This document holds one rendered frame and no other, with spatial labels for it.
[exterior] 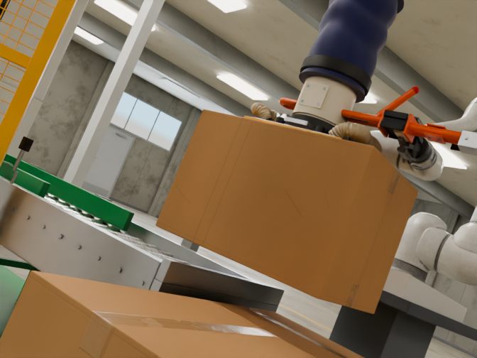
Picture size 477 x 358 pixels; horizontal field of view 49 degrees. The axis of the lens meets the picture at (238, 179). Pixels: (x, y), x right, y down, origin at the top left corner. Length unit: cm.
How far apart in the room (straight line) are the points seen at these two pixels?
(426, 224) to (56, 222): 133
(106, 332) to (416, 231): 147
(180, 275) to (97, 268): 25
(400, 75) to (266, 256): 697
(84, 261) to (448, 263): 127
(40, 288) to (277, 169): 72
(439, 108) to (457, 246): 696
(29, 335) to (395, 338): 137
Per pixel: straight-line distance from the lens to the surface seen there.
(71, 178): 474
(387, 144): 185
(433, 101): 881
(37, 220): 176
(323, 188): 135
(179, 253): 217
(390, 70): 805
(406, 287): 185
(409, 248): 209
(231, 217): 146
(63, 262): 163
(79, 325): 90
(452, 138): 149
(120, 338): 84
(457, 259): 205
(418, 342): 213
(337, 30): 166
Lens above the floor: 76
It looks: 5 degrees up
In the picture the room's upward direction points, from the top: 23 degrees clockwise
